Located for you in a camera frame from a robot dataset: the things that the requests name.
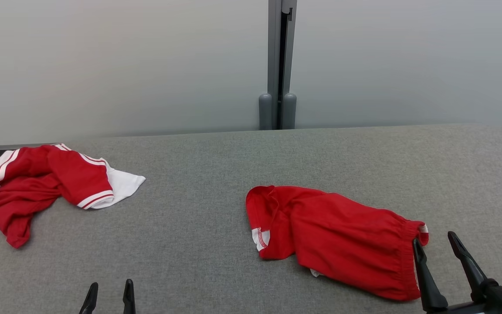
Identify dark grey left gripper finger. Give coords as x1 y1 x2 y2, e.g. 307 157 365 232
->
123 279 136 314
80 283 99 314

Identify grey partition bottom rail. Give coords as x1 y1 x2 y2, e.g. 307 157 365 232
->
0 142 62 164

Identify grey partition post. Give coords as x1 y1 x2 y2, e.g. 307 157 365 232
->
268 0 298 130

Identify red shorts with white trim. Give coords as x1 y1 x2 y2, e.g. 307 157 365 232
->
245 185 429 301

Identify red and white jersey shirt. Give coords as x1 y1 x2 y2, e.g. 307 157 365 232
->
0 143 146 249

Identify grey cylindrical post foot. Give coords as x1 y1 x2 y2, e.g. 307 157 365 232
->
258 93 273 130
282 92 297 130

